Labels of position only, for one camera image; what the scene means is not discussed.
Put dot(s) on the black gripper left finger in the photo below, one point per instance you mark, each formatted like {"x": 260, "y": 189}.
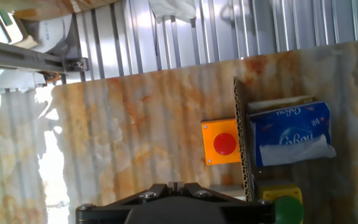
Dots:
{"x": 113, "y": 205}

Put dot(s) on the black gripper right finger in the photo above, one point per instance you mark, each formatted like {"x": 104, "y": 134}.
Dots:
{"x": 244, "y": 207}

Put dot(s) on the yellow box green button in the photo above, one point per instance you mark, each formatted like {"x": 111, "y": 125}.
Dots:
{"x": 287, "y": 210}

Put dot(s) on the orange box red button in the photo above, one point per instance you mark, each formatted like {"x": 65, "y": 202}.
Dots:
{"x": 216, "y": 130}

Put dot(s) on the marble pattern mat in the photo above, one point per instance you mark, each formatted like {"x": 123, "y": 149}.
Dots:
{"x": 135, "y": 124}

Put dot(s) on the blue tissue pack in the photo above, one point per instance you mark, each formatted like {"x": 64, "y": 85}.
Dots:
{"x": 291, "y": 124}

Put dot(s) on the white plastic container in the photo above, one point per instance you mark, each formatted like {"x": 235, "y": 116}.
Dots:
{"x": 51, "y": 34}

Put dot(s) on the white crumpled cloth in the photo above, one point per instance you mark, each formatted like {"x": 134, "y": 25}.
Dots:
{"x": 172, "y": 9}

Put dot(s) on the brown cardboard wall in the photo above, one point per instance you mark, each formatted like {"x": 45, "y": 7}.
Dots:
{"x": 242, "y": 140}

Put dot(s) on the aluminium frame bar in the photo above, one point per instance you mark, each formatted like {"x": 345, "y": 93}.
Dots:
{"x": 17, "y": 57}

